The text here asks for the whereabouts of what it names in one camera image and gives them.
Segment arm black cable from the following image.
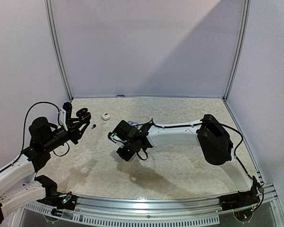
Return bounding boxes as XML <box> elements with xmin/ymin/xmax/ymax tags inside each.
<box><xmin>0</xmin><ymin>101</ymin><xmax>71</xmax><ymax>180</ymax></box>
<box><xmin>137</xmin><ymin>118</ymin><xmax>263</xmax><ymax>192</ymax></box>

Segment purple earbud charging case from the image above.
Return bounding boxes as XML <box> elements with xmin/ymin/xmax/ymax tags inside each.
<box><xmin>128</xmin><ymin>121</ymin><xmax>138</xmax><ymax>127</ymax></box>

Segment aluminium corner post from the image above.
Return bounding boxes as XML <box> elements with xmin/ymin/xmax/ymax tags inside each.
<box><xmin>222</xmin><ymin>0</ymin><xmax>251</xmax><ymax>102</ymax></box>
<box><xmin>44</xmin><ymin>0</ymin><xmax>73</xmax><ymax>101</ymax></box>

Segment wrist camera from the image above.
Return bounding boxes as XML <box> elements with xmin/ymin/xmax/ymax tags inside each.
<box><xmin>108</xmin><ymin>132</ymin><xmax>124</xmax><ymax>146</ymax></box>
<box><xmin>58</xmin><ymin>102</ymin><xmax>72</xmax><ymax>131</ymax></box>

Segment white earbud case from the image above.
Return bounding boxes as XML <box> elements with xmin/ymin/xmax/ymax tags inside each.
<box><xmin>101</xmin><ymin>113</ymin><xmax>110</xmax><ymax>121</ymax></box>

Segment aluminium front rail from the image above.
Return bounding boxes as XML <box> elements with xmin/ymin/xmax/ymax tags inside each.
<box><xmin>12</xmin><ymin>184</ymin><xmax>284</xmax><ymax>227</ymax></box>

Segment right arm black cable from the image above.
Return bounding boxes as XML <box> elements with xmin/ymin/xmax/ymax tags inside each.
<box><xmin>137</xmin><ymin>118</ymin><xmax>263</xmax><ymax>192</ymax></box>

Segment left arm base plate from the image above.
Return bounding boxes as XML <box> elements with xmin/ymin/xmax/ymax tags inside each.
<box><xmin>37</xmin><ymin>193</ymin><xmax>78</xmax><ymax>211</ymax></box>

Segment left aluminium corner post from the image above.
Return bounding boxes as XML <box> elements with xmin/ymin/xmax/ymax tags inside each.
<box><xmin>44</xmin><ymin>0</ymin><xmax>73</xmax><ymax>101</ymax></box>

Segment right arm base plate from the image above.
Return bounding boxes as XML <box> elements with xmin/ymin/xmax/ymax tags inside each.
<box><xmin>219</xmin><ymin>191</ymin><xmax>260</xmax><ymax>211</ymax></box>

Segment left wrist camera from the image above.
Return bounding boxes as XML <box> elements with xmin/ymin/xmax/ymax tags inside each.
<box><xmin>58</xmin><ymin>102</ymin><xmax>72</xmax><ymax>131</ymax></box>

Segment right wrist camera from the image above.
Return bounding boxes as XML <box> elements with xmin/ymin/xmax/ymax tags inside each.
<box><xmin>108</xmin><ymin>132</ymin><xmax>124</xmax><ymax>146</ymax></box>

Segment black earbud case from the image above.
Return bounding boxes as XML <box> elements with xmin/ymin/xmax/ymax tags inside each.
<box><xmin>76</xmin><ymin>107</ymin><xmax>91</xmax><ymax>121</ymax></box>

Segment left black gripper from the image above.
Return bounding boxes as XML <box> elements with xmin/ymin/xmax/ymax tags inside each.
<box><xmin>42</xmin><ymin>117</ymin><xmax>89</xmax><ymax>152</ymax></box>

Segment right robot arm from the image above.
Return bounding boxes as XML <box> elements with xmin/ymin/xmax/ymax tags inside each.
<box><xmin>108</xmin><ymin>114</ymin><xmax>256</xmax><ymax>206</ymax></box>

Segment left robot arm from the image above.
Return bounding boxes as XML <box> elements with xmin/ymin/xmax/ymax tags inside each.
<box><xmin>0</xmin><ymin>115</ymin><xmax>91</xmax><ymax>224</ymax></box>

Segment right aluminium corner post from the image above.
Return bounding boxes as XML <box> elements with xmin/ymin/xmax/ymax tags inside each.
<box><xmin>222</xmin><ymin>0</ymin><xmax>251</xmax><ymax>102</ymax></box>

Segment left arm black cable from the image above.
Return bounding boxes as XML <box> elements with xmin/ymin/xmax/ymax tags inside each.
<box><xmin>0</xmin><ymin>101</ymin><xmax>71</xmax><ymax>180</ymax></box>

